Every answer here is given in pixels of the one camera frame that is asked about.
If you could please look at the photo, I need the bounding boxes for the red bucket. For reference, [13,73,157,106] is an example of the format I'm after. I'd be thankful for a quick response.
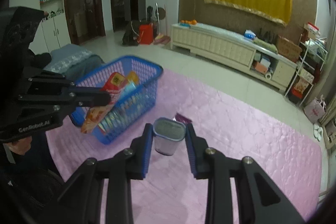
[138,24,154,45]

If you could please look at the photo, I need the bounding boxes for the white metal rack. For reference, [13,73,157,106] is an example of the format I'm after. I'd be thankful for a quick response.
[285,25,328,106]

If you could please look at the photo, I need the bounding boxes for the purple snack packet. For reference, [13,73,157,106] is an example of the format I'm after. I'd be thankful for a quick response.
[174,112,193,125]

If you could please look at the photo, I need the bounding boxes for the green folded cloth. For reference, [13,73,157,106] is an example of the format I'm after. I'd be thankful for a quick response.
[253,38,278,54]

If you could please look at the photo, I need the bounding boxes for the cardboard box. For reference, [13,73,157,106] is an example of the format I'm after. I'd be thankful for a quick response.
[276,36,302,62]

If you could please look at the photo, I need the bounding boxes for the person's left hand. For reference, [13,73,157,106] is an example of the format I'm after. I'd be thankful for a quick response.
[4,135,32,155]

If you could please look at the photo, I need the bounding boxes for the dark blue snack packet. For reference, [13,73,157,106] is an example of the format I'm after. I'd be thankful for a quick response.
[152,117,186,156]

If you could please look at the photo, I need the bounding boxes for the pink tablecloth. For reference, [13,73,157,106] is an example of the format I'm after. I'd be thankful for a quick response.
[46,68,322,224]

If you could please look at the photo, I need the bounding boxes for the broom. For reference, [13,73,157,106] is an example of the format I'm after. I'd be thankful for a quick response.
[154,2,171,44]

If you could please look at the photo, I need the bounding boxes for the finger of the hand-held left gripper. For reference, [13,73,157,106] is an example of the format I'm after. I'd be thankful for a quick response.
[28,70,76,88]
[18,88,112,110]

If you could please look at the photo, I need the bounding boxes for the black bag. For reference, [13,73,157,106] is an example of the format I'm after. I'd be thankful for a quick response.
[122,21,141,46]

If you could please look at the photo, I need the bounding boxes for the yellow snack packet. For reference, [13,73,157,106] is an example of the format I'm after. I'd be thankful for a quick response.
[127,71,139,84]

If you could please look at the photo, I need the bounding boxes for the dark wooden door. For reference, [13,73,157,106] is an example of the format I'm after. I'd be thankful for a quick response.
[64,0,105,45]

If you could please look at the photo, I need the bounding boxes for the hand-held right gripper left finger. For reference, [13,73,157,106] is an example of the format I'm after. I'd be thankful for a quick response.
[56,123,153,224]

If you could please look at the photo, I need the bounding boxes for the red and white snack packet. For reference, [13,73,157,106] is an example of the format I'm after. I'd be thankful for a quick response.
[80,72,127,134]

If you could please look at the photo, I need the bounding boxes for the blue plastic mesh basket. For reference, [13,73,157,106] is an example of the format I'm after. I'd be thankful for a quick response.
[70,55,164,145]

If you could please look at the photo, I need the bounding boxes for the white slippers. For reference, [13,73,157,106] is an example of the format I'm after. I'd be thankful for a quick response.
[314,124,324,142]

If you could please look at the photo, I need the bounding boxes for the white cupboard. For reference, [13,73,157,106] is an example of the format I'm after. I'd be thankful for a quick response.
[41,14,70,52]

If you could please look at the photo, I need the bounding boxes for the cream low cabinet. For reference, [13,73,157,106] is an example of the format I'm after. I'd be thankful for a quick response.
[171,22,298,90]

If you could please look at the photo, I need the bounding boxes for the pink bag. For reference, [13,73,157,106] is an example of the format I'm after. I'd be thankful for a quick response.
[304,97,326,123]

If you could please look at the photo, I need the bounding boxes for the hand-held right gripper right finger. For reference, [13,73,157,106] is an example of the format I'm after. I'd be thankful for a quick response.
[185,123,306,224]

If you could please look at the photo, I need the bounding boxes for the light blue snack packet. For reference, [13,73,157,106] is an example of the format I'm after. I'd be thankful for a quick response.
[122,82,137,94]

